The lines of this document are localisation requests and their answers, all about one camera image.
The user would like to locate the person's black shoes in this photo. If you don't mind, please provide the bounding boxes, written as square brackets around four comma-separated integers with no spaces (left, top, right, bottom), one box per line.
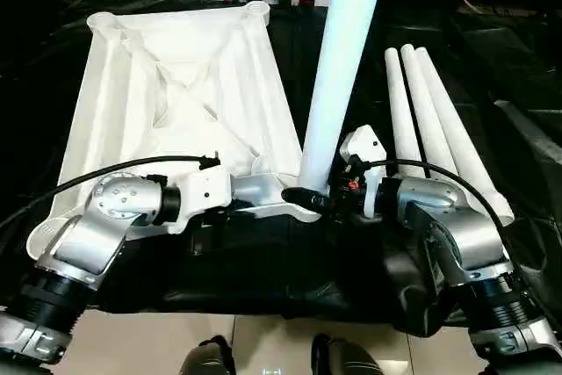
[178,335,236,375]
[311,333,385,375]

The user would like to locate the black plastic mat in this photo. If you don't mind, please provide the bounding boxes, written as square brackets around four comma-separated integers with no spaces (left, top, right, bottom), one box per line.
[0,0,562,341]

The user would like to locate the white plastic table top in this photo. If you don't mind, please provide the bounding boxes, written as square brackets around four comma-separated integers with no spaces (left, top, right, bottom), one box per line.
[26,2,326,262]

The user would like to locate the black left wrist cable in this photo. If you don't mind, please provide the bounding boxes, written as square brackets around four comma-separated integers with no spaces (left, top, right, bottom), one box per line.
[0,155,220,231]

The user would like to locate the white plastic table leg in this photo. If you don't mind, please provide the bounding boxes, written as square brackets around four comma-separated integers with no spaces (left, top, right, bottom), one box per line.
[296,0,391,197]
[415,47,515,223]
[384,48,424,178]
[400,44,479,187]

